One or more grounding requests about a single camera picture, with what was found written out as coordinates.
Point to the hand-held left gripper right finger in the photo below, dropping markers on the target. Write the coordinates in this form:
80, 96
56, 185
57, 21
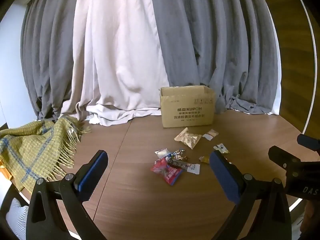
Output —
223, 180

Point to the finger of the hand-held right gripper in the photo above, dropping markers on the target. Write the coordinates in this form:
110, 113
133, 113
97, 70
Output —
281, 156
308, 141

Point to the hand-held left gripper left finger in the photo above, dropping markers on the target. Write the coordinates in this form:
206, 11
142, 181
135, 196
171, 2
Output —
92, 177

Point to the small yellow candy wrapper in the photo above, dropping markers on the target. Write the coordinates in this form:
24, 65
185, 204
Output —
203, 159

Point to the white labelled packet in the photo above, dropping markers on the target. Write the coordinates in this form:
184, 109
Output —
194, 168

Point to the dark snack bar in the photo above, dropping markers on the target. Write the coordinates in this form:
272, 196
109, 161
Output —
178, 164

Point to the small pink white packet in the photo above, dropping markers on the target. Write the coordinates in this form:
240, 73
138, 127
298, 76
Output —
211, 133

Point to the colourful foil candy packet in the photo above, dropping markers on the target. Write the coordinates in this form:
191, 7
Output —
178, 154

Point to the beige gold snack packet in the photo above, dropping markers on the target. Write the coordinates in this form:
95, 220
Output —
187, 138

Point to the red snack packet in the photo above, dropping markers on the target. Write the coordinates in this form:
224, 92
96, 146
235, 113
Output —
165, 172

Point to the white snack packet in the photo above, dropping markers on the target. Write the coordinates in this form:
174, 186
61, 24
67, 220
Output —
162, 152

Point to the brown cardboard box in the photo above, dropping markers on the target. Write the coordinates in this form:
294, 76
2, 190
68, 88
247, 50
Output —
187, 107

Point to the yellow plaid fringed blanket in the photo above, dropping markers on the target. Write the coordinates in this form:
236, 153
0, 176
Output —
32, 152

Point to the person's striped clothing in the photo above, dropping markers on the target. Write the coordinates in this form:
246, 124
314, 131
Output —
16, 216

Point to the grey curtain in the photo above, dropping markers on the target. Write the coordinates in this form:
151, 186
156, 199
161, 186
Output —
47, 55
220, 37

